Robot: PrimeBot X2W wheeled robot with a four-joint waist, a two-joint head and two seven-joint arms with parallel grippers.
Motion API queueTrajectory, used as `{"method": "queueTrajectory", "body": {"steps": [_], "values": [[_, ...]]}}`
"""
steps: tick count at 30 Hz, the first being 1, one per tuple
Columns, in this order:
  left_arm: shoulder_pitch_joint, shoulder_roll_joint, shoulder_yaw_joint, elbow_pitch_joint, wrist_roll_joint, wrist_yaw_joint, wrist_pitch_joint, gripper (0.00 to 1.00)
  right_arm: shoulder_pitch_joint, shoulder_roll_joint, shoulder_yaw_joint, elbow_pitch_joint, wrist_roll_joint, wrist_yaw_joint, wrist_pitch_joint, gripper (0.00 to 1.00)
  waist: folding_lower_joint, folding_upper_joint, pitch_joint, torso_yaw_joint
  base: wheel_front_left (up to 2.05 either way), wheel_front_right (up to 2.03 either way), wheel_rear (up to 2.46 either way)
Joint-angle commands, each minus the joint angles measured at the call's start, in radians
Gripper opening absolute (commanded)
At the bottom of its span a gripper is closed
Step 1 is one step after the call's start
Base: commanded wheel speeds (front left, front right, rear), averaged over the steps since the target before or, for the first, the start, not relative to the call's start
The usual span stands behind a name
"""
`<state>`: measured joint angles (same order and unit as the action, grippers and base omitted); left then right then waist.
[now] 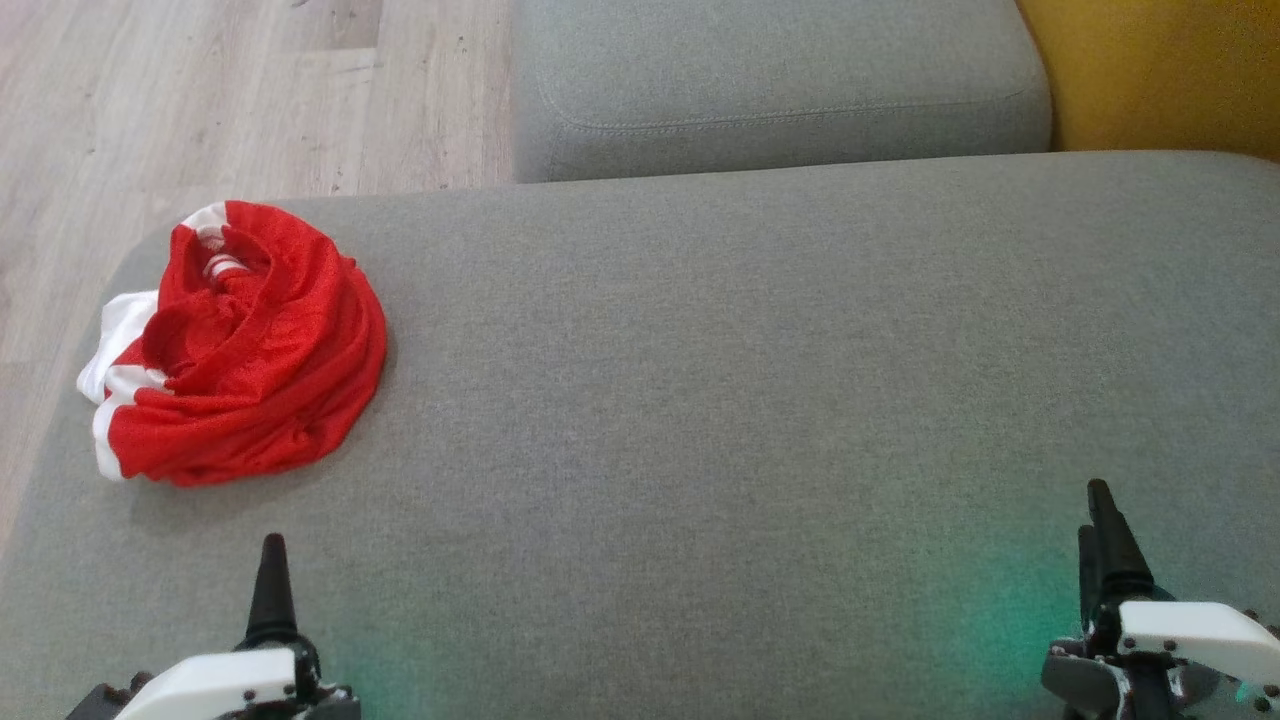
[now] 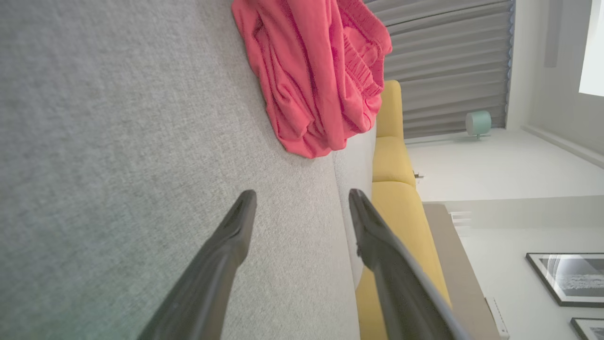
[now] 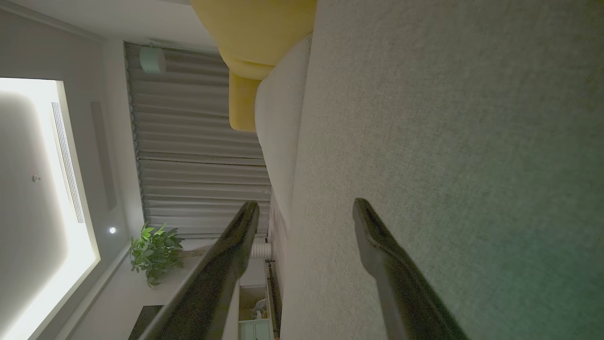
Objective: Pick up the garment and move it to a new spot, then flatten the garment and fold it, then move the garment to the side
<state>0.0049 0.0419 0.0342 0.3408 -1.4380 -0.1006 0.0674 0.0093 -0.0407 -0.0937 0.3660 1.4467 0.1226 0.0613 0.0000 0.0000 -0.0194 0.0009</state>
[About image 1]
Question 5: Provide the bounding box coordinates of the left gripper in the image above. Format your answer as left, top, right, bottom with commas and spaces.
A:
65, 533, 361, 720

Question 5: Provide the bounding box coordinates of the grey sofa seat cushion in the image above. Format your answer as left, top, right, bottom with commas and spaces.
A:
0, 150, 1280, 720

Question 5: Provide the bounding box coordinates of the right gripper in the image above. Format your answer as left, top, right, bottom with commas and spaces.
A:
1040, 480, 1280, 720

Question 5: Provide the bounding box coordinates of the red shorts white waistband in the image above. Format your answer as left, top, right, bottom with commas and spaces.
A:
93, 290, 389, 488

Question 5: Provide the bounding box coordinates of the yellow cushion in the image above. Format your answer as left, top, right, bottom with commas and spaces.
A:
1015, 0, 1280, 164

